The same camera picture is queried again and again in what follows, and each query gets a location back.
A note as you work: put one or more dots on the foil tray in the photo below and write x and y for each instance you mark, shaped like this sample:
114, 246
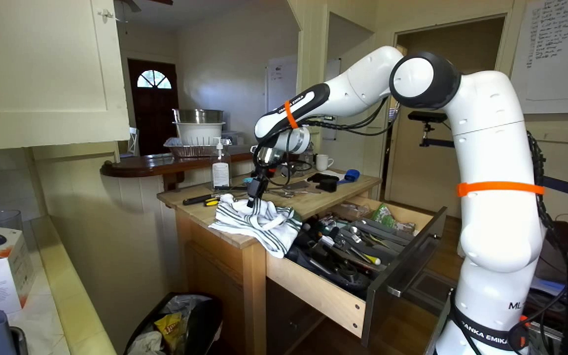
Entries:
185, 149

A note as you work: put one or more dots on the dark wooden bar counter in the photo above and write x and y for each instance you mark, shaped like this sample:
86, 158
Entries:
156, 165

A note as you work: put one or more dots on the wooden drawer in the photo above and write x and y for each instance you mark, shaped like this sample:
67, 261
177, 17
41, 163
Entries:
313, 291

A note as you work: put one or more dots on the white wall sheet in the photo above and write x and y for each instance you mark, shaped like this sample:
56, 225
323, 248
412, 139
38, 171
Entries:
281, 84

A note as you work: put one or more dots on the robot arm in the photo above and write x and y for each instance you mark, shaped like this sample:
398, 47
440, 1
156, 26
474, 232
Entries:
496, 148

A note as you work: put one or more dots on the clear pump bottle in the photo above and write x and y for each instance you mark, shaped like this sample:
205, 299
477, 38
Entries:
221, 170

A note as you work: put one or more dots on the black trash bin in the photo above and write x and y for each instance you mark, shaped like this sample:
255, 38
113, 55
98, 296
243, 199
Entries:
200, 325

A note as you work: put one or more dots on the cream wall cabinet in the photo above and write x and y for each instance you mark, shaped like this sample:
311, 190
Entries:
37, 69

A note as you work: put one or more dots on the heap of kitchen utensils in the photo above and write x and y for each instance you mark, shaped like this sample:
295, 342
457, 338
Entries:
343, 251

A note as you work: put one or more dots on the green packet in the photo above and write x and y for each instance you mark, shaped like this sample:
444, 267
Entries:
382, 215

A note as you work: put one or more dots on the black and yellow screwdriver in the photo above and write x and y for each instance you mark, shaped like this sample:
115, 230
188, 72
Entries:
197, 199

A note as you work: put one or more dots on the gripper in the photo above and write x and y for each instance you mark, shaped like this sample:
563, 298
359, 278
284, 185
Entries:
258, 185

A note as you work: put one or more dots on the white mug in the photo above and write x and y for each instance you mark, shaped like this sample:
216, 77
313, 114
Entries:
322, 162

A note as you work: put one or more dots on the white green-striped tea towel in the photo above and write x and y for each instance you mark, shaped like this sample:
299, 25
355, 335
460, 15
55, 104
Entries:
259, 222

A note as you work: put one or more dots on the steel mixing bowl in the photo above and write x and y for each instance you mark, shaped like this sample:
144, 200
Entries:
197, 116

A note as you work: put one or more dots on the white colander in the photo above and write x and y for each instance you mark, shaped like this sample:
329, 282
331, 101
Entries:
199, 133

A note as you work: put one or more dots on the camera on mount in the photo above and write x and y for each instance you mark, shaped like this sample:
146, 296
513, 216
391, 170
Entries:
427, 118

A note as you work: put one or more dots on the metal tongs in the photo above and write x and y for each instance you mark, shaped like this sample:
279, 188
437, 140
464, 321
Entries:
294, 190

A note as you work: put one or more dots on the white handwritten paper sheet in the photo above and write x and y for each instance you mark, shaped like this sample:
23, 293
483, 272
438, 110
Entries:
555, 49

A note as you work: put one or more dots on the dark door with arched window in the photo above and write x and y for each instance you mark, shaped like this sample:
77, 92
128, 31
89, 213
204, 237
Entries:
152, 116

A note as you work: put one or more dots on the blue roll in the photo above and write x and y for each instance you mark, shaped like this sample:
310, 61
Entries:
350, 175

